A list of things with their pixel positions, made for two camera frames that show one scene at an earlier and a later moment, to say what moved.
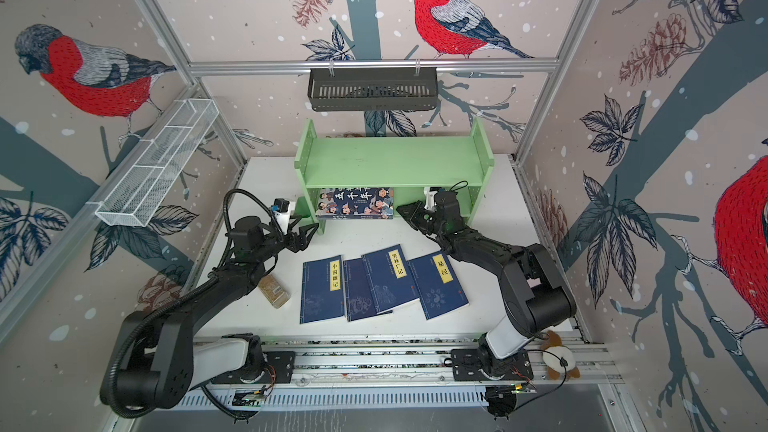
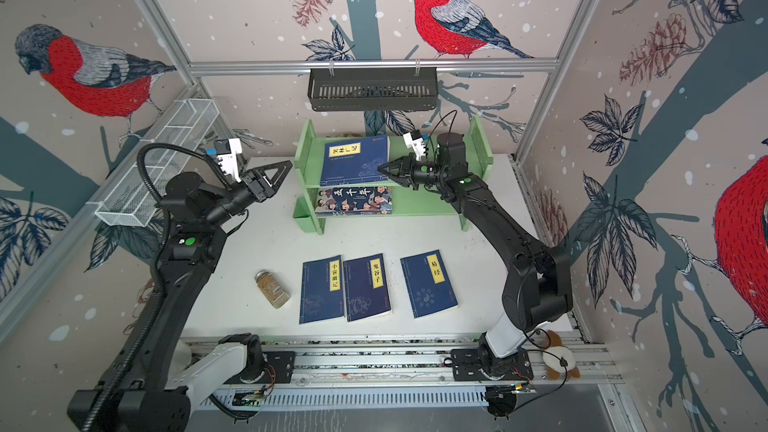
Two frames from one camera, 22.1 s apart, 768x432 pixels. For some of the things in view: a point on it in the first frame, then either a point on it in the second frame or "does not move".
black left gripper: x=295 y=241 → x=253 y=180
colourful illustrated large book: x=356 y=203 does not move
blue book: x=322 y=291 does not move
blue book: x=436 y=285 does not move
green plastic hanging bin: x=302 y=207 does not move
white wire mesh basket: x=145 y=181 does not move
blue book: x=391 y=280 → x=354 y=161
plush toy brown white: x=558 y=358 does not move
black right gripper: x=417 y=213 → x=406 y=163
